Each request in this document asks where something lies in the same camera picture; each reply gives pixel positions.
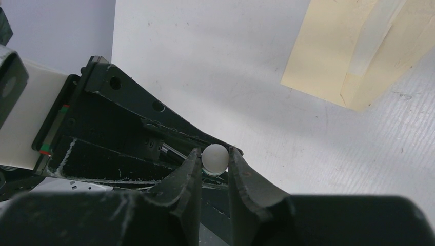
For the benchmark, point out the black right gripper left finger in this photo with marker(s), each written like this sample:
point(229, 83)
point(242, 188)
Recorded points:
point(167, 214)

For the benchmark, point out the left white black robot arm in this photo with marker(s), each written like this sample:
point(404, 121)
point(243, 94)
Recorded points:
point(27, 116)

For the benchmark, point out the white glue stick cap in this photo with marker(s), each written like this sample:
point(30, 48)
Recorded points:
point(215, 160)

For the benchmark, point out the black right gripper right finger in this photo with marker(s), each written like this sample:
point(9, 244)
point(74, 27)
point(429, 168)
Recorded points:
point(263, 214)

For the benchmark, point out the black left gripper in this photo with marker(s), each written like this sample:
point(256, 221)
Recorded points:
point(105, 128)

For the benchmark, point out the cream paper envelope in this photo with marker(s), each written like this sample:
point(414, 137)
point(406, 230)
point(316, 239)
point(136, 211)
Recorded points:
point(350, 52)

